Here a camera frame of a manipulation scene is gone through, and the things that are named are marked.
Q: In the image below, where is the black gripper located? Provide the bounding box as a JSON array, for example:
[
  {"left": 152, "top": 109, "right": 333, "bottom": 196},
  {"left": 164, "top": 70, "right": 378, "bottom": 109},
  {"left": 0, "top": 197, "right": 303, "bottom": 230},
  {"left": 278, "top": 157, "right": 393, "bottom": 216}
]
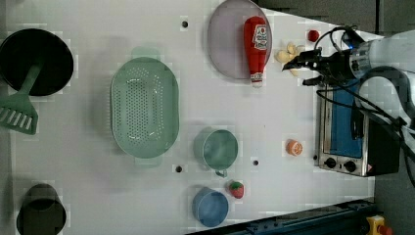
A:
[{"left": 283, "top": 49, "right": 355, "bottom": 86}]

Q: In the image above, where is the black pot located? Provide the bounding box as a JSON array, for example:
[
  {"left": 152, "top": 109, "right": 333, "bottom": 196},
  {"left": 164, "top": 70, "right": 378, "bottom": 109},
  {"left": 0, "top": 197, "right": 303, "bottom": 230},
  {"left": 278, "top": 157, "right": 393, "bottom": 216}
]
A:
[{"left": 0, "top": 28, "right": 74, "bottom": 97}]

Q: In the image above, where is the green colander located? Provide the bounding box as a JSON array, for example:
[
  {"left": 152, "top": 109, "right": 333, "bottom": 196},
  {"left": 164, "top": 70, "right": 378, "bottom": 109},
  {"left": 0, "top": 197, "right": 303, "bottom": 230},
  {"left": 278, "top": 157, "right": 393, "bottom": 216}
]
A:
[{"left": 111, "top": 47, "right": 179, "bottom": 168}]

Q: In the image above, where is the toy orange half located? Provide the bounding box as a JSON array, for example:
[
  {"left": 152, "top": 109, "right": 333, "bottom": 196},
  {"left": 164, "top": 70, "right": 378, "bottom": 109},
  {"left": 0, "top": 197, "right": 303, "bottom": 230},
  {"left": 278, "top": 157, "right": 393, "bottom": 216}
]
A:
[{"left": 286, "top": 140, "right": 303, "bottom": 157}]

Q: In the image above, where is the blue metal rail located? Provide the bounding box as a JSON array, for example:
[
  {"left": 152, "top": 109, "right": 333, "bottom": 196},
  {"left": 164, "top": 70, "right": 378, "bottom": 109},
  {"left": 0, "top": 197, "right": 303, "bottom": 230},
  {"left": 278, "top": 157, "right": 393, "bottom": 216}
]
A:
[{"left": 188, "top": 200, "right": 378, "bottom": 235}]

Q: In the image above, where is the black cylinder holder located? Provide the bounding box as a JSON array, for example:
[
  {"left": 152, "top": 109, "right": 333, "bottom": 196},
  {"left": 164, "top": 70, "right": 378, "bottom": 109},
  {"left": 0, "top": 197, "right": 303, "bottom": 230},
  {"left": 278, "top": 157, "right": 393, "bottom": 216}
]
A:
[{"left": 17, "top": 183, "right": 67, "bottom": 235}]

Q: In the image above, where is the grey round plate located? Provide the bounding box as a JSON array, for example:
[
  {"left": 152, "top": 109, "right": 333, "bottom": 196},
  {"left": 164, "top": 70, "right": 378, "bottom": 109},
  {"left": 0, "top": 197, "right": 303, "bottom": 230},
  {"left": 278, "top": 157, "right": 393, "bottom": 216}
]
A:
[{"left": 207, "top": 0, "right": 272, "bottom": 79}]

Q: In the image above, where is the blue cup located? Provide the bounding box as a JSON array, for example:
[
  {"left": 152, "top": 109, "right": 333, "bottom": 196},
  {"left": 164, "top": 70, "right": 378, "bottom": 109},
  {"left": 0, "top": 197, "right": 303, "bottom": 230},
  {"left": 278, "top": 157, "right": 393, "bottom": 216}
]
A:
[{"left": 192, "top": 187, "right": 229, "bottom": 227}]

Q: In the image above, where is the toy strawberry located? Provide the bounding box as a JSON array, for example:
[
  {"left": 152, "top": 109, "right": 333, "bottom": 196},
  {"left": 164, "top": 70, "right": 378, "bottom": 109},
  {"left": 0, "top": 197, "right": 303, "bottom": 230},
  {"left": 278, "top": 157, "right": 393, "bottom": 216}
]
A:
[{"left": 228, "top": 181, "right": 245, "bottom": 199}]

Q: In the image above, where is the black toaster oven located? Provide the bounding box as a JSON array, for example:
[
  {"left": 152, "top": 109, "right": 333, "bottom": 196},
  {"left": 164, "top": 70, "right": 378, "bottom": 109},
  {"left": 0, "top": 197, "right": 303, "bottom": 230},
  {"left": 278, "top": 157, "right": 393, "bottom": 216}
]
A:
[{"left": 317, "top": 85, "right": 400, "bottom": 177}]

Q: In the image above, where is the green spatula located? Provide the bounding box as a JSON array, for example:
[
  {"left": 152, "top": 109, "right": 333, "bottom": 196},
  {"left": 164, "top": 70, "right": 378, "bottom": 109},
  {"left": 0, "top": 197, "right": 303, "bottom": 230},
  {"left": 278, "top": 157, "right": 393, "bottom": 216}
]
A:
[{"left": 0, "top": 65, "right": 42, "bottom": 135}]

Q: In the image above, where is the green mug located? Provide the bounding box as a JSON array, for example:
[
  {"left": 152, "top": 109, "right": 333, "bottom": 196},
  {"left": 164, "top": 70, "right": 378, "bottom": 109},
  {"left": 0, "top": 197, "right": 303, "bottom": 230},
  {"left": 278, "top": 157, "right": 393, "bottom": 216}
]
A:
[{"left": 193, "top": 127, "right": 239, "bottom": 178}]

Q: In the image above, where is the yellow emergency stop button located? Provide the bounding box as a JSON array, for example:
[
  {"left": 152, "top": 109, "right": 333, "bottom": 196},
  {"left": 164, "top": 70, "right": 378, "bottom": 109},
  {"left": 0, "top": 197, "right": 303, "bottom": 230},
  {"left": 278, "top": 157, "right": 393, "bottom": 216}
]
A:
[{"left": 366, "top": 215, "right": 393, "bottom": 235}]

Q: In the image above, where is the red ketchup bottle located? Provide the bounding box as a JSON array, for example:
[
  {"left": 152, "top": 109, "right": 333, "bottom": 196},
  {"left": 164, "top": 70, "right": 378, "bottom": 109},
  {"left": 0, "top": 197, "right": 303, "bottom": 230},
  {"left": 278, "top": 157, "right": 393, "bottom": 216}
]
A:
[{"left": 244, "top": 17, "right": 268, "bottom": 88}]

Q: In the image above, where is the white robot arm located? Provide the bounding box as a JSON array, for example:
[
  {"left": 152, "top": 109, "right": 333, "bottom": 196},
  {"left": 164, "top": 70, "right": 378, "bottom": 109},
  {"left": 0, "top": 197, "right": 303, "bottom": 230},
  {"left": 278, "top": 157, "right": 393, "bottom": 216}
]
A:
[{"left": 284, "top": 27, "right": 414, "bottom": 137}]

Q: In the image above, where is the peeled toy banana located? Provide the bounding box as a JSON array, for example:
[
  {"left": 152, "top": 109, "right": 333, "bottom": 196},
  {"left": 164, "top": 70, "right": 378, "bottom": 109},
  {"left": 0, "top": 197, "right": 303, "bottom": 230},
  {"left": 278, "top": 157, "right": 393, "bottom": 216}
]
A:
[{"left": 274, "top": 42, "right": 305, "bottom": 65}]

